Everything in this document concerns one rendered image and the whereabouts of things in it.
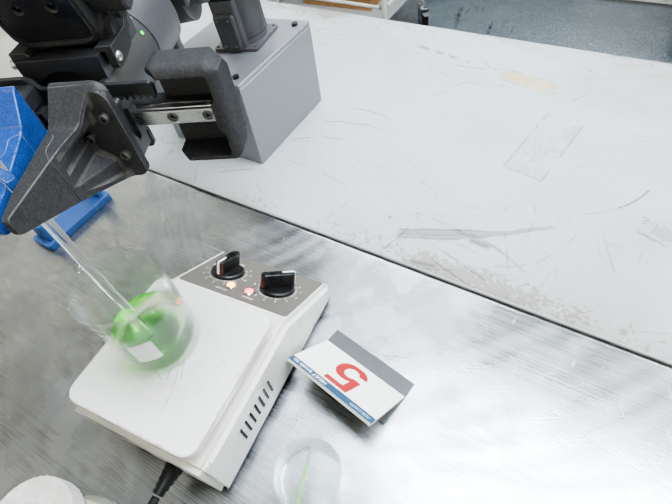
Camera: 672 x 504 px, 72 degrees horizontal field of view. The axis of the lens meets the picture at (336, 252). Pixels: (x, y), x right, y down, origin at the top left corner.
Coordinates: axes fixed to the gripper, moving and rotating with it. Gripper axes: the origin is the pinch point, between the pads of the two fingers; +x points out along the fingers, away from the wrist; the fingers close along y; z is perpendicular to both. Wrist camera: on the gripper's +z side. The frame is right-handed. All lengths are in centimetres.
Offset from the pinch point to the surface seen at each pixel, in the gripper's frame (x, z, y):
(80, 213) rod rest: -21.4, -25.1, -21.2
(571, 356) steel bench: -2.3, -25.8, 33.5
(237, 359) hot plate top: 2.0, -17.1, 6.0
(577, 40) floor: -215, -115, 114
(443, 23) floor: -243, -116, 51
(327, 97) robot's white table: -44, -26, 9
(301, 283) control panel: -8.2, -22.3, 9.0
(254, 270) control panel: -9.7, -22.1, 4.2
